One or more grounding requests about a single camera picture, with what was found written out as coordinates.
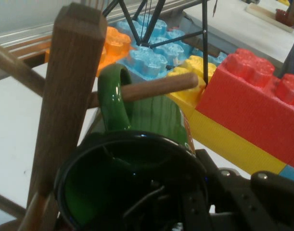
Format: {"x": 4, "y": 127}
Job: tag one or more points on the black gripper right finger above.
{"x": 257, "y": 204}

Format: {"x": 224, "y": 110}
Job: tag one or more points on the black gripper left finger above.
{"x": 196, "y": 207}

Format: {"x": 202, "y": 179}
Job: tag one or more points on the green enamel mug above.
{"x": 158, "y": 115}

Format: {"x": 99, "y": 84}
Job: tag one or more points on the blue giant building block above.
{"x": 292, "y": 172}
{"x": 146, "y": 60}

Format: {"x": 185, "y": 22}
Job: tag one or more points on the yellow giant building block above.
{"x": 233, "y": 144}

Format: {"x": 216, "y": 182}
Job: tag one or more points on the red giant building block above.
{"x": 245, "y": 101}

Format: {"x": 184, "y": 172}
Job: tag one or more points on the person in dark clothes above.
{"x": 293, "y": 55}

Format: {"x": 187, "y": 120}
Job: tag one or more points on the black tripod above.
{"x": 204, "y": 48}

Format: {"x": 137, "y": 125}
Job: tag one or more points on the orange giant building block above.
{"x": 115, "y": 43}

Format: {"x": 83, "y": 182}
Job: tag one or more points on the brown wooden mug tree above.
{"x": 69, "y": 72}

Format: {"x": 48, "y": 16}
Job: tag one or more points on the cream shallow tray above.
{"x": 262, "y": 14}

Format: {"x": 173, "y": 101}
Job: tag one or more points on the small red container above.
{"x": 282, "y": 15}

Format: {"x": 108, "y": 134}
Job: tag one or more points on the horizontal aluminium rail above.
{"x": 16, "y": 36}

